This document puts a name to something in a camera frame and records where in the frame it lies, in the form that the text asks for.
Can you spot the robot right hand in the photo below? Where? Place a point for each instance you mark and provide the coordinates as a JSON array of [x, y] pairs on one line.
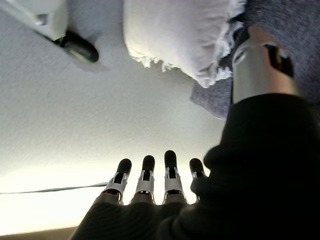
[[250, 175]]

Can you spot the white fringed cushion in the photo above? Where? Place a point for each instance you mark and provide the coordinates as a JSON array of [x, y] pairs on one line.
[[175, 32]]

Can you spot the grey upholstered tub armchair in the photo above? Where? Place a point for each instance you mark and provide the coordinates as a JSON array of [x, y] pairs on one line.
[[287, 20]]

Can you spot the robot right leg with foot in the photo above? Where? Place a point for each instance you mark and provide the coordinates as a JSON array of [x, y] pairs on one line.
[[57, 15]]

